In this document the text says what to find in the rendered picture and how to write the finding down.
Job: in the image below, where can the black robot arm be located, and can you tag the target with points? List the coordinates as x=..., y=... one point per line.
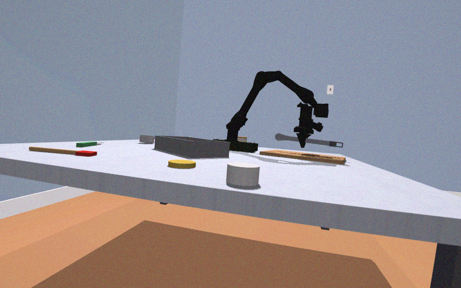
x=261, y=79

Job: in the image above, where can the yellow round disc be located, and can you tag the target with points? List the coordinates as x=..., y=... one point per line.
x=181, y=163

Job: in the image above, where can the grey cylinder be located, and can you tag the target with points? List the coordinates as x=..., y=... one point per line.
x=242, y=174

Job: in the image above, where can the light brown wooden board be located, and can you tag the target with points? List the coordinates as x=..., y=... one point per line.
x=305, y=156

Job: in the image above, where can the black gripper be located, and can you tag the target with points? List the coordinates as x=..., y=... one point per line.
x=304, y=132

